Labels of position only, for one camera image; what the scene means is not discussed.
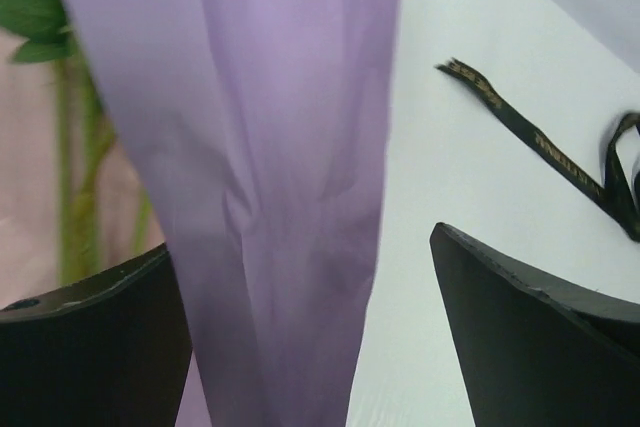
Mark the yellow flower bunch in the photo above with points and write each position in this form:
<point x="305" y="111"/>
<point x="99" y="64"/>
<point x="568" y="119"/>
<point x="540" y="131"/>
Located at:
<point x="84" y="134"/>

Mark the pink wrapping paper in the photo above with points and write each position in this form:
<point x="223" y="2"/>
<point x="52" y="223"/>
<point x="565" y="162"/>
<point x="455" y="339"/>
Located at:
<point x="29" y="187"/>

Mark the purple wrapping paper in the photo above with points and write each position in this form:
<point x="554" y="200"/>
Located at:
<point x="259" y="128"/>

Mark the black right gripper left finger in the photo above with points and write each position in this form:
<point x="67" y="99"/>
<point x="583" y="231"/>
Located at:
<point x="111" y="350"/>

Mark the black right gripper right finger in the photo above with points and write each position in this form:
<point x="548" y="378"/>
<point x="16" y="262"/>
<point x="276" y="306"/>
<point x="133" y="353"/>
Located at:
<point x="535" y="349"/>

